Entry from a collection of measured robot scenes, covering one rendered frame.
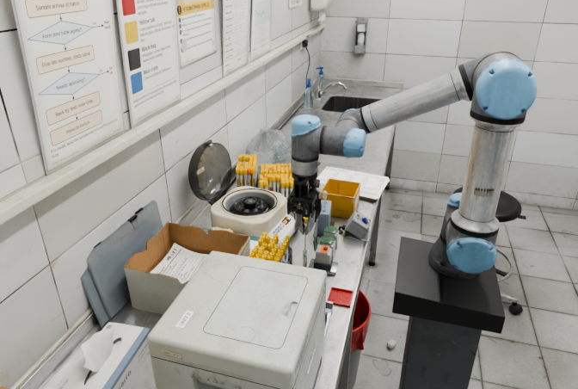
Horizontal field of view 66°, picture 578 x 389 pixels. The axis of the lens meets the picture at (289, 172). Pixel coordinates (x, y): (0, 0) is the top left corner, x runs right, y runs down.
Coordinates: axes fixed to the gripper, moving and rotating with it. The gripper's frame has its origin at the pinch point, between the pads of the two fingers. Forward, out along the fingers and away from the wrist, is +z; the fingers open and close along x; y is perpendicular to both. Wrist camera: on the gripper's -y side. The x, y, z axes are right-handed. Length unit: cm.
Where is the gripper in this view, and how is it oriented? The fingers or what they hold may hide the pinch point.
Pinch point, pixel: (305, 229)
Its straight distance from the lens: 132.9
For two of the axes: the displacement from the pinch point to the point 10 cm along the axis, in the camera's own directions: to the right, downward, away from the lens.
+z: 0.0, 9.0, 4.3
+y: -2.7, 4.1, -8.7
